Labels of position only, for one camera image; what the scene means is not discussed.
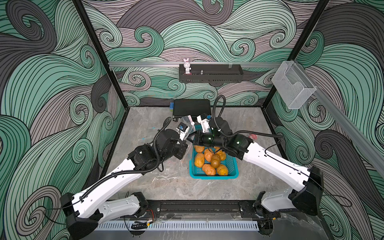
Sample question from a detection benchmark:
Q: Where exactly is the clear pink-zipper bag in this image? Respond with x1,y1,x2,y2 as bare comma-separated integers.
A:
176,115,197,145

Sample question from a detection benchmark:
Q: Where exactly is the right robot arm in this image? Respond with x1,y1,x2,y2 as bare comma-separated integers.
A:
187,114,325,216

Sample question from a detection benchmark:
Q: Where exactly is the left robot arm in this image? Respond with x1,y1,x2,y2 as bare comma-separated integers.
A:
60,117,195,240

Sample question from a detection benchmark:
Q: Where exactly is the black aluminium case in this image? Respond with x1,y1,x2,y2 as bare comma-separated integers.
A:
173,99,211,118

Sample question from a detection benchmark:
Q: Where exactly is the teal plastic basket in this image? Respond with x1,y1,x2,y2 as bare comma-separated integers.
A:
189,146,239,180

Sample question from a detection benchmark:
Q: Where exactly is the pink small toy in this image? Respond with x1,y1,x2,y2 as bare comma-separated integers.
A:
248,134,258,140

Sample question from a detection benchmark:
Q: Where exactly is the white pink bunny figurine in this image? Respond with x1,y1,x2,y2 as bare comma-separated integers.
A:
183,58,192,75

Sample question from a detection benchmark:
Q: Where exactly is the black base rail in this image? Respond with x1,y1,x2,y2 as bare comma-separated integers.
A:
83,199,283,215

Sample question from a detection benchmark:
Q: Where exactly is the black wall shelf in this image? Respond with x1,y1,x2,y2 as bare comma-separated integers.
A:
179,64,244,84

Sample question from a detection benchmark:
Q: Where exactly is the white slotted cable duct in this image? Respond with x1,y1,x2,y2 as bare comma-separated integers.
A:
96,220,259,232

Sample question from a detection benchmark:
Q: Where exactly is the clear acrylic wall holder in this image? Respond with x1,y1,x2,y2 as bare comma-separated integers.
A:
272,61,316,110

